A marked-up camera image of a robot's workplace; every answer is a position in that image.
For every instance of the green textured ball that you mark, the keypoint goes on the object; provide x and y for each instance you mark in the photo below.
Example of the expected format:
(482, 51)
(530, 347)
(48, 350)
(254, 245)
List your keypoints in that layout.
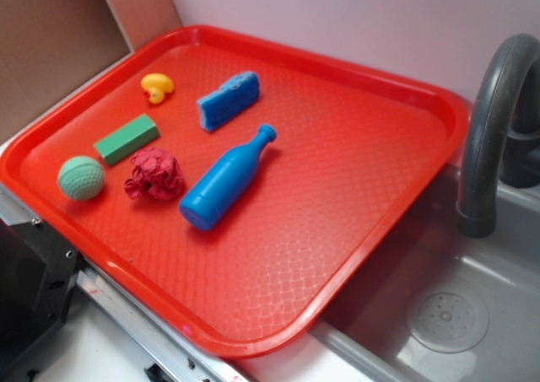
(81, 178)

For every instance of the crumpled red cloth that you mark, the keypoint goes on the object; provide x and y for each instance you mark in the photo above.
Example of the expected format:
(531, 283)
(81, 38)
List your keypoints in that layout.
(155, 172)

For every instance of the blue sponge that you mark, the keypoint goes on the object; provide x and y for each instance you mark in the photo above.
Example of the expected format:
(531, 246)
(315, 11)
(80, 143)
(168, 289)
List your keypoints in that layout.
(228, 101)

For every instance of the red plastic tray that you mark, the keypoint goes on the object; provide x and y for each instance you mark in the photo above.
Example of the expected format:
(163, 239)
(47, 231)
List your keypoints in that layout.
(355, 147)

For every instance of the grey curved faucet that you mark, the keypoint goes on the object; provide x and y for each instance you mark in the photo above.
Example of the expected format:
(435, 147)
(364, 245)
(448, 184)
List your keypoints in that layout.
(502, 143)

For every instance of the blue plastic bottle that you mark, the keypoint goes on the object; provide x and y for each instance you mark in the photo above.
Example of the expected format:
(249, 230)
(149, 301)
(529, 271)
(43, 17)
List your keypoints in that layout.
(218, 190)

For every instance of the grey plastic sink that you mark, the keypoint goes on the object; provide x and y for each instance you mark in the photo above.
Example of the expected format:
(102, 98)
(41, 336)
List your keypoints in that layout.
(430, 304)

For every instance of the brown cardboard panel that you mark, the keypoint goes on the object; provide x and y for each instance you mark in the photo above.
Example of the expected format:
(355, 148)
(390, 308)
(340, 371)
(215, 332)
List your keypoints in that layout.
(50, 48)

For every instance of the green rectangular block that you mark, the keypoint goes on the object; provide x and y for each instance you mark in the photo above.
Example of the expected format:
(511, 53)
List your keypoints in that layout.
(127, 139)

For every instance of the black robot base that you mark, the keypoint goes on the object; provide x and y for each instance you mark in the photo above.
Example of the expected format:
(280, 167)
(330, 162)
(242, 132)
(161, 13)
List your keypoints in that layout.
(39, 268)

